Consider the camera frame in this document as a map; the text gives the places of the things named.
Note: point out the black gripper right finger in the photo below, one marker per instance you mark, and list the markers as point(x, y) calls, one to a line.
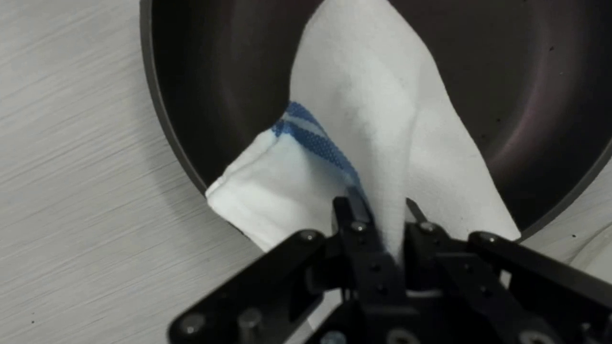
point(459, 279)

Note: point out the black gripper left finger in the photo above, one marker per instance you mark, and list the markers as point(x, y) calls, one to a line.
point(356, 254)

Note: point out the black frying pan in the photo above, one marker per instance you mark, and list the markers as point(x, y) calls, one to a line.
point(210, 76)

